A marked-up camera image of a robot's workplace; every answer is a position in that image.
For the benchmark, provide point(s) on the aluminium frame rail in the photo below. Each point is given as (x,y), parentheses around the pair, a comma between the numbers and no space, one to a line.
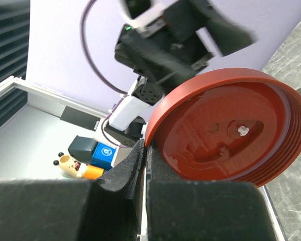
(32,135)

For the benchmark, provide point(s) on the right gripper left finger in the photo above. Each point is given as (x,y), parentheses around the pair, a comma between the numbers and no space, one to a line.
(106,208)

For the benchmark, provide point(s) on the red round lid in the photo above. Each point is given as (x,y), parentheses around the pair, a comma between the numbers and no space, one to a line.
(232,124)

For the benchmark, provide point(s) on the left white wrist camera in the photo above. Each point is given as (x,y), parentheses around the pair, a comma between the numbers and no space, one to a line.
(140,13)

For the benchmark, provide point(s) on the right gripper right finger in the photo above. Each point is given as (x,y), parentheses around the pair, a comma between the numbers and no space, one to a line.
(179,209)

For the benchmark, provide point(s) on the orange toy cylinder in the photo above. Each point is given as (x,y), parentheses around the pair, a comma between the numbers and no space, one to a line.
(93,172)

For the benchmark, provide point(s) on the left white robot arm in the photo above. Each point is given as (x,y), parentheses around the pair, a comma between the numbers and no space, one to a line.
(158,74)

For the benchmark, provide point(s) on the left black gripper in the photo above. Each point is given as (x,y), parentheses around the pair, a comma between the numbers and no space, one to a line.
(175,32)

